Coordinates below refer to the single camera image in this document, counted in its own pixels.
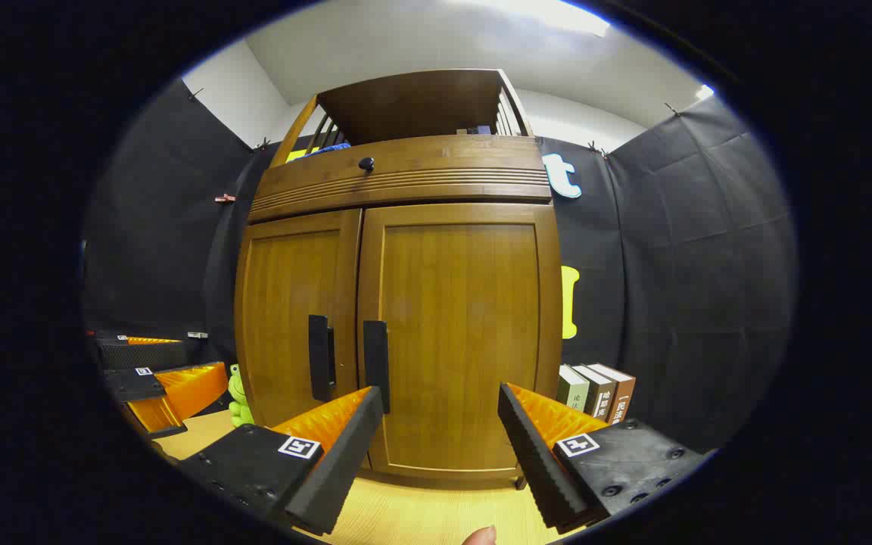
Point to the small ceiling light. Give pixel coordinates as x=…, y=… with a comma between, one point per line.
x=705, y=92

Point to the pale green book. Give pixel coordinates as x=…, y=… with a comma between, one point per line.
x=571, y=390

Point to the wooden cabinet door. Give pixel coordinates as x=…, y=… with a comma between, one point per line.
x=459, y=318
x=284, y=303

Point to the brown book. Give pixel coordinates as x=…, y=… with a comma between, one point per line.
x=621, y=397

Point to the wooden double-door shoe cabinet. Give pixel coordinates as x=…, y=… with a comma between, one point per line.
x=451, y=303

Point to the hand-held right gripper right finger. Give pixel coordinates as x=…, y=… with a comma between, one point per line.
x=538, y=462

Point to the black round drawer knob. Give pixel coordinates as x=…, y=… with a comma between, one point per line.
x=366, y=163

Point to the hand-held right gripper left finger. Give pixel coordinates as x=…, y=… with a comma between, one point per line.
x=334, y=469

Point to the blue cloth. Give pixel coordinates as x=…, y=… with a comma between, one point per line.
x=330, y=148

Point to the yellow flat item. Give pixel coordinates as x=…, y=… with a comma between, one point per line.
x=296, y=155

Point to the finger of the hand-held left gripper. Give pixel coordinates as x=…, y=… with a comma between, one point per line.
x=179, y=390
x=144, y=356

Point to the wooden cabinet drawer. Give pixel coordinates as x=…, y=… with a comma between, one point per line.
x=421, y=174

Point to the grey book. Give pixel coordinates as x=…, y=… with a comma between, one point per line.
x=599, y=393

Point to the green frog plush toy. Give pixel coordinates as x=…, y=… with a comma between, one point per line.
x=239, y=397

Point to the black backdrop cloth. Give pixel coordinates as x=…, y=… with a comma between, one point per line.
x=693, y=265

